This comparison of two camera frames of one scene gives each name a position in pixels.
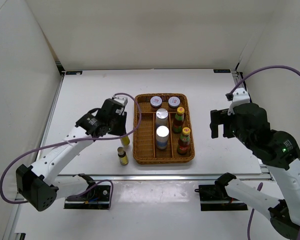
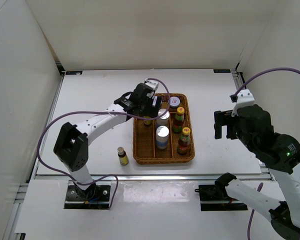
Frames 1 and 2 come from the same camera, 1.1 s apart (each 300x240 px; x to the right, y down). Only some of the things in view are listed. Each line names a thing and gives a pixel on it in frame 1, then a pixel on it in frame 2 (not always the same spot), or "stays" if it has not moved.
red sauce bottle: x=178 y=122 stays
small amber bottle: x=125 y=140 -> x=147 y=122
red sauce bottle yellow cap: x=183 y=146 stays
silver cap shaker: x=162 y=118 stays
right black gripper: x=218 y=117 stays
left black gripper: x=122 y=129 -> x=152 y=111
